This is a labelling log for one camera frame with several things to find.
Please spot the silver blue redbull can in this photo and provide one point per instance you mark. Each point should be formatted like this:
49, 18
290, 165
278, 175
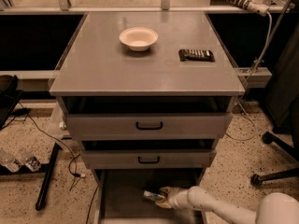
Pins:
155, 197

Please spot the black middle drawer handle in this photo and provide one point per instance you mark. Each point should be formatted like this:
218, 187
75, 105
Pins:
143, 160

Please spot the grey drawer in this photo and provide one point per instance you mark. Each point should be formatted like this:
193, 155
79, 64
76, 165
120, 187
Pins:
122, 201
169, 158
88, 127

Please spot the black metal stand frame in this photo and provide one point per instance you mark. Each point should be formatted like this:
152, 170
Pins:
46, 169

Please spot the grey middle drawer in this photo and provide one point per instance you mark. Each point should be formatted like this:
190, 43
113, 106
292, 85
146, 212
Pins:
169, 158

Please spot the clear water bottle right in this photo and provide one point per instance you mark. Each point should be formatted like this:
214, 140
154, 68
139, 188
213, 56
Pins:
30, 160

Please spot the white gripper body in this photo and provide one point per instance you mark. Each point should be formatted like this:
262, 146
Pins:
175, 199

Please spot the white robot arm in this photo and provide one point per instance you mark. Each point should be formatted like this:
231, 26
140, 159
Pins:
274, 208

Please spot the grey top drawer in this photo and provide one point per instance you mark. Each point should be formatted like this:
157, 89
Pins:
88, 127

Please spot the clear water bottle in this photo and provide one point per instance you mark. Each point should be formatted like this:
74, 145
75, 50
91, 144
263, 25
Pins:
9, 161
30, 160

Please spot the black bag on left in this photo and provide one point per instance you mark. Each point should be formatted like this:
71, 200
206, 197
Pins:
9, 97

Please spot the grey drawer cabinet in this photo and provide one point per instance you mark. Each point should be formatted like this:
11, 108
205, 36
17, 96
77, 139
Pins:
102, 76

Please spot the clear water bottle left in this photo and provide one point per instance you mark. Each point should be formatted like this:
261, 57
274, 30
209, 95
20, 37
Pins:
9, 161

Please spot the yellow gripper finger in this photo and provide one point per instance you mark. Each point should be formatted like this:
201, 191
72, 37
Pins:
165, 191
163, 204

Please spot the black top drawer handle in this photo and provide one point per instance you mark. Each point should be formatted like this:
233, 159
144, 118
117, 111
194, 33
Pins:
149, 126

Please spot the black drawer handle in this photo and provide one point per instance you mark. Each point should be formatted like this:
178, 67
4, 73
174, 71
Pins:
149, 126
143, 160

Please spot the grey bottom drawer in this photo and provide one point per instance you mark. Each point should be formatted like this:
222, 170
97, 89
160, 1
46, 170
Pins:
122, 201

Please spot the black snack bar packet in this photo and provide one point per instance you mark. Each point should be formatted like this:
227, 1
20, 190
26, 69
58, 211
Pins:
196, 55

